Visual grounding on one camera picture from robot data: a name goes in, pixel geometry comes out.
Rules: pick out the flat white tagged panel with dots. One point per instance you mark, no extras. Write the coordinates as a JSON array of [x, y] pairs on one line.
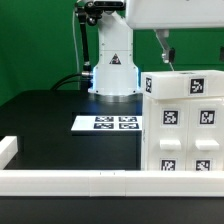
[[100, 123]]

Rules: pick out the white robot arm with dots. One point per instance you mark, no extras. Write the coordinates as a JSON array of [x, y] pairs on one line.
[[116, 75]]

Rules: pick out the white cabinet body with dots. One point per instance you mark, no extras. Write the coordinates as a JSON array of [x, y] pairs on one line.
[[150, 116]]

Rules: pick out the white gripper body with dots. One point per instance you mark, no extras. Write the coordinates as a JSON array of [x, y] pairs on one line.
[[174, 14]]

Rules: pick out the black camera stand pole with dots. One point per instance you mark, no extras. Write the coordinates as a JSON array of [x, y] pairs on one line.
[[85, 40]]

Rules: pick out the small white tagged box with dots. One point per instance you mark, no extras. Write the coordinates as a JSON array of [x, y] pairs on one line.
[[183, 84]]

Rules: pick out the white cabinet door piece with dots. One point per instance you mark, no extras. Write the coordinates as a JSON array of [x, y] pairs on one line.
[[206, 135]]

